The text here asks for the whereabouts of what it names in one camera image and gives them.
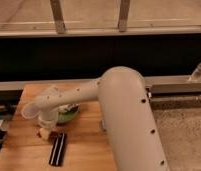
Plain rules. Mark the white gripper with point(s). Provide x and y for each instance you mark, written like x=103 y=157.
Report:
x=46 y=124

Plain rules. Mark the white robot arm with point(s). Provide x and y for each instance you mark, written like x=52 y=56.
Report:
x=129 y=121

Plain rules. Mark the green bowl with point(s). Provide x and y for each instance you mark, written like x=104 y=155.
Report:
x=68 y=116

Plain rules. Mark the black striped rectangular bar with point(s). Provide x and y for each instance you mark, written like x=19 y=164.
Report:
x=58 y=149

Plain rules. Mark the white plastic cup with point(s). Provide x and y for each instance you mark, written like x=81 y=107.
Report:
x=30 y=112

